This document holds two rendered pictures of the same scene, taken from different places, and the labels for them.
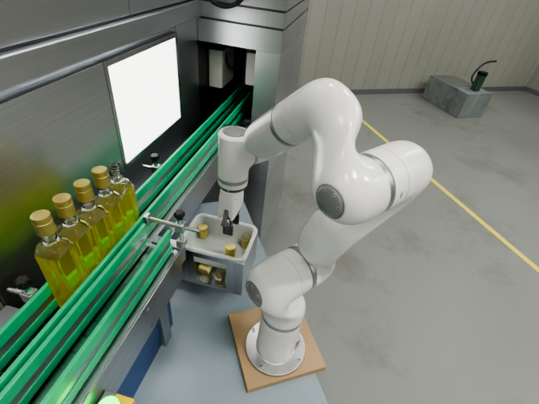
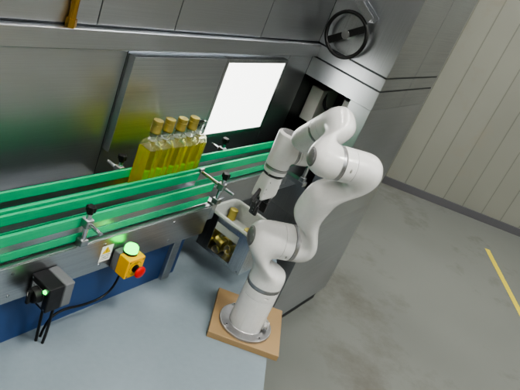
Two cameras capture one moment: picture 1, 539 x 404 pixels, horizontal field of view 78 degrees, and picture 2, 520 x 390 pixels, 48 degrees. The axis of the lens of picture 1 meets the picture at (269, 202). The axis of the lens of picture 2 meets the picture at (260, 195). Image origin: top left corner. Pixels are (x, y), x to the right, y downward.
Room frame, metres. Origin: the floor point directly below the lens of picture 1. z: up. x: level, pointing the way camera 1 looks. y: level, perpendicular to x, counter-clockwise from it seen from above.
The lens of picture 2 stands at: (-1.07, -0.44, 2.05)
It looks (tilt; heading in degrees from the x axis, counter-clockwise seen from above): 25 degrees down; 17
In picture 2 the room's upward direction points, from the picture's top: 23 degrees clockwise
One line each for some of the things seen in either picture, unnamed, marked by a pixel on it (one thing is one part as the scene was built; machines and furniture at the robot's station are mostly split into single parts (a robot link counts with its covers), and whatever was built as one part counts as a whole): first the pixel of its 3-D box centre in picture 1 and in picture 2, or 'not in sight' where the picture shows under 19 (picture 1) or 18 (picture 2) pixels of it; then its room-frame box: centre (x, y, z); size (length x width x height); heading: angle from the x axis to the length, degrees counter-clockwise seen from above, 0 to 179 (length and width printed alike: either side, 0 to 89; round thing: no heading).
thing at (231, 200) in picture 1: (232, 196); (268, 183); (0.77, 0.11, 1.19); 0.10 x 0.07 x 0.11; 169
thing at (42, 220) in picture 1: (43, 223); (157, 126); (0.45, 0.43, 1.31); 0.04 x 0.04 x 0.04
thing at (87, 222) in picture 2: not in sight; (91, 230); (0.09, 0.32, 1.11); 0.07 x 0.04 x 0.13; 81
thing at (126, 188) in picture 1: (124, 211); (189, 158); (0.68, 0.40, 1.16); 0.06 x 0.06 x 0.21; 81
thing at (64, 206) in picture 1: (64, 205); (169, 124); (0.51, 0.42, 1.31); 0.04 x 0.04 x 0.04
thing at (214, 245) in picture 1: (219, 244); (241, 226); (0.79, 0.15, 0.97); 0.22 x 0.17 x 0.09; 81
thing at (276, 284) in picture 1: (278, 292); (268, 254); (0.54, -0.05, 1.08); 0.19 x 0.12 x 0.24; 132
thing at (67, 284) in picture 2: not in sight; (50, 289); (-0.02, 0.31, 0.96); 0.08 x 0.08 x 0.08; 81
